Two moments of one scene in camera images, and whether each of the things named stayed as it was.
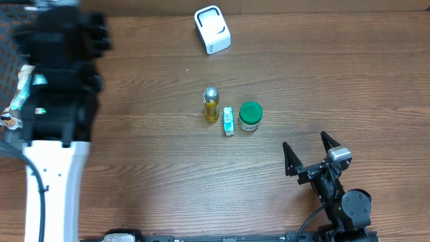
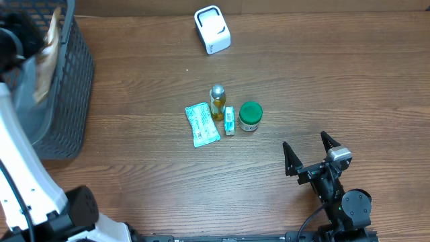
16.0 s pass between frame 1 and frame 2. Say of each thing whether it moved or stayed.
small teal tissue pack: stayed
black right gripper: stayed
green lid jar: stayed
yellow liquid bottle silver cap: moved
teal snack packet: moved
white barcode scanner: stayed
